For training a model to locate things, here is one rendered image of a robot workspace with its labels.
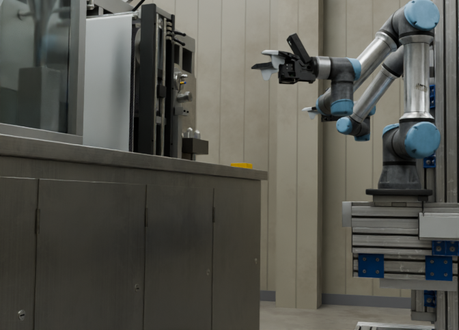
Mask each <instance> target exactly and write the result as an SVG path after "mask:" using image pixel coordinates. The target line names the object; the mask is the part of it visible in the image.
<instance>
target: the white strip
mask: <svg viewBox="0 0 459 330"><path fill-rule="evenodd" d="M132 20H137V15H136V14H129V15H122V16H110V17H103V18H91V19H86V37H85V86H84V112H83V146H91V147H97V148H106V149H111V150H121V151H126V152H129V125H130V67H131V37H132Z"/></svg>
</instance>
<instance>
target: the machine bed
mask: <svg viewBox="0 0 459 330"><path fill-rule="evenodd" d="M0 155H4V156H18V157H25V158H33V159H46V160H54V161H67V162H75V163H88V164H96V165H109V166H117V167H130V168H137V169H151V170H159V171H172V172H180V173H187V174H201V175H208V176H222V177H229V178H243V179H250V180H268V172H267V171H263V170H258V169H248V168H243V167H234V166H229V165H219V164H214V163H205V162H199V161H190V160H184V159H175V158H169V157H164V156H155V155H150V154H140V153H135V152H126V151H121V150H111V149H106V148H97V147H91V146H82V145H76V144H71V143H62V142H56V141H47V140H42V139H32V138H27V137H18V136H13V135H3V134H0Z"/></svg>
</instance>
